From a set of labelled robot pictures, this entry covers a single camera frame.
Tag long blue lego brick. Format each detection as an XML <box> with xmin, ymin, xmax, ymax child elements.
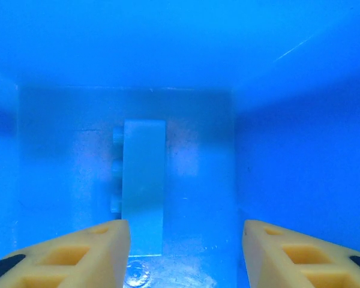
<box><xmin>110</xmin><ymin>119</ymin><xmax>166</xmax><ymax>256</ymax></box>

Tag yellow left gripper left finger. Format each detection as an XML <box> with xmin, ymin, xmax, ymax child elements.
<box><xmin>0</xmin><ymin>219</ymin><xmax>131</xmax><ymax>288</ymax></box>

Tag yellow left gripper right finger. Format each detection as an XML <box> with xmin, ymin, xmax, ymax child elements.
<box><xmin>242</xmin><ymin>219</ymin><xmax>360</xmax><ymax>288</ymax></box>

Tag blue three-compartment plastic bin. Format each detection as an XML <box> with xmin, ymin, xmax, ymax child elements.
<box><xmin>0</xmin><ymin>0</ymin><xmax>360</xmax><ymax>288</ymax></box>

